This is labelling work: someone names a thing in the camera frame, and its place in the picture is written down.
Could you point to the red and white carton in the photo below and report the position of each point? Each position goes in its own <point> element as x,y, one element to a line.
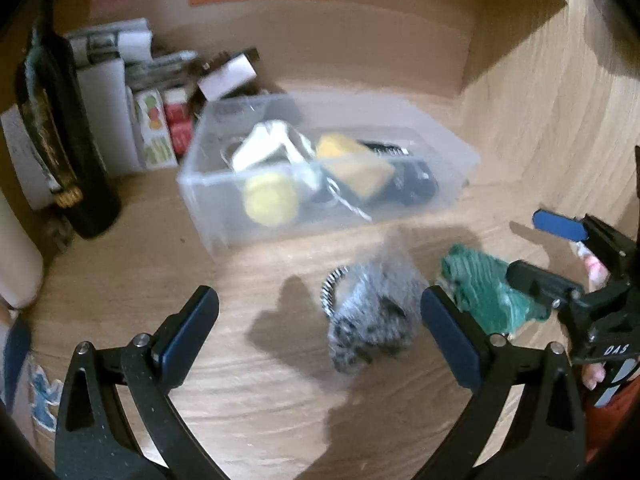
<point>177,120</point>

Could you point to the stack of newspapers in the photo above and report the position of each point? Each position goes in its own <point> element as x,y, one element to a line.
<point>110,40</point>

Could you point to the black soft item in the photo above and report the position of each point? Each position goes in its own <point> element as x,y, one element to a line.
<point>412,180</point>

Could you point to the person's red clothing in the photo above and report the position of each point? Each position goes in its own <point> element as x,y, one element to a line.
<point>615,420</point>

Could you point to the tall white box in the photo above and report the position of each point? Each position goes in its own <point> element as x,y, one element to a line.
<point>107,115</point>

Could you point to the clear plastic bin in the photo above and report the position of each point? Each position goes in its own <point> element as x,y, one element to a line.
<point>280,220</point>

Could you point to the grey speckled plush toy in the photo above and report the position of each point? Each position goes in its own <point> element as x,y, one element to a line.
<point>367,312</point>

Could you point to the folded printed papers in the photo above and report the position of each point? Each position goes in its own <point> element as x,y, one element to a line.
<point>160,70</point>

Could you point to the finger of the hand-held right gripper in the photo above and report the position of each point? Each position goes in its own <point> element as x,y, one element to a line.
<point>542,284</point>
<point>557,224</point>

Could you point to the fruit print carton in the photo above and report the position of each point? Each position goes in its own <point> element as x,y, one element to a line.
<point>152,127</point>

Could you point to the yellow rectangular sponge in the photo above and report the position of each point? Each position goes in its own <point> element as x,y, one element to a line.
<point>352,162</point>

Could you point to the white soft pouch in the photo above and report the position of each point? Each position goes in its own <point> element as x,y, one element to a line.
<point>260,147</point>

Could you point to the round yellow sponge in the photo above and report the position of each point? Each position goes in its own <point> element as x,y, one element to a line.
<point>270,197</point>

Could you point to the dark glass bottle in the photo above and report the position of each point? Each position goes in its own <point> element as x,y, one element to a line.
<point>70,160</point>

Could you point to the green knitted cloth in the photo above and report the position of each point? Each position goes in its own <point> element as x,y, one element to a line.
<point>477,287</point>

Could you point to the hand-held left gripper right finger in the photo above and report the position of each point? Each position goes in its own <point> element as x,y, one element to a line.
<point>450,340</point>

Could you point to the person's right hand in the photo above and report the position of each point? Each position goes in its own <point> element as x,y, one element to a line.
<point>596,266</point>

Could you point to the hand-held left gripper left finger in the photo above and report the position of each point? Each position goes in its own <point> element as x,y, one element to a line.
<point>192,332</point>

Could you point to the black box with white card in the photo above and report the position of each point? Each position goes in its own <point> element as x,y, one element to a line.
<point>227,75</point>

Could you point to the white cylinder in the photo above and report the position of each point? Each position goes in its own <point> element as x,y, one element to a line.
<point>17,255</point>

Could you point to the blue patterned cloth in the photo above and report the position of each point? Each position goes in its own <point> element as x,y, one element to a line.
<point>25,370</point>

